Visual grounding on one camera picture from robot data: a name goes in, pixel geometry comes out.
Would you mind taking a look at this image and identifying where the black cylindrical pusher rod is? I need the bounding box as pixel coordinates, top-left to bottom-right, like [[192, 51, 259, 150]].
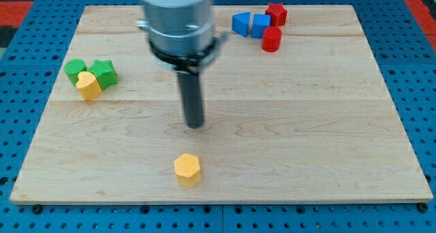
[[177, 73, 204, 129]]

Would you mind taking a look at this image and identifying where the yellow hexagon block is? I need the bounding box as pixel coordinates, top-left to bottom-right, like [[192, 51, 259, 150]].
[[174, 153, 202, 187]]

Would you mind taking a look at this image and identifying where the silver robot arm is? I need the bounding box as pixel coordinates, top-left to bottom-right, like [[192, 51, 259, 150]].
[[136, 0, 228, 129]]

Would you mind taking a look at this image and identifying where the wooden board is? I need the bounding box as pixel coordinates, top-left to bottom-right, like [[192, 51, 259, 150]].
[[10, 5, 433, 205]]

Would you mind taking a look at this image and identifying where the blue triangle block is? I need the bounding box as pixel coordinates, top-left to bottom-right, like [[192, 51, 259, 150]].
[[232, 12, 251, 37]]

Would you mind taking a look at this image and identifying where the green star block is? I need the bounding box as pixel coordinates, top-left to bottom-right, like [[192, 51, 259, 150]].
[[87, 60, 118, 90]]

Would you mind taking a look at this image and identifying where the red cylinder block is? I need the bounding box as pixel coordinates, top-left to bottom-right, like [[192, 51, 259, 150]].
[[262, 27, 283, 52]]

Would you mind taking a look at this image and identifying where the blue cube block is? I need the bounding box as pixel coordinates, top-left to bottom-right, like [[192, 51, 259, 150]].
[[251, 14, 270, 39]]

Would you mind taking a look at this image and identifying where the yellow heart block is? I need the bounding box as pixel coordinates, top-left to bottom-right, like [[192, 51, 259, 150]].
[[76, 71, 102, 100]]

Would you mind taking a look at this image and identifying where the red star block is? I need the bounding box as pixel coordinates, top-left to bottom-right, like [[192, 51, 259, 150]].
[[265, 3, 287, 27]]

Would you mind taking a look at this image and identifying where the green cylinder block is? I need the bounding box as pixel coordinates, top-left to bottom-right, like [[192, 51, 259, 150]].
[[64, 59, 87, 86]]

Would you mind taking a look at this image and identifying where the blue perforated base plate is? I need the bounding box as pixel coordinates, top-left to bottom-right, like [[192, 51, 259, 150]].
[[1, 0, 435, 232]]

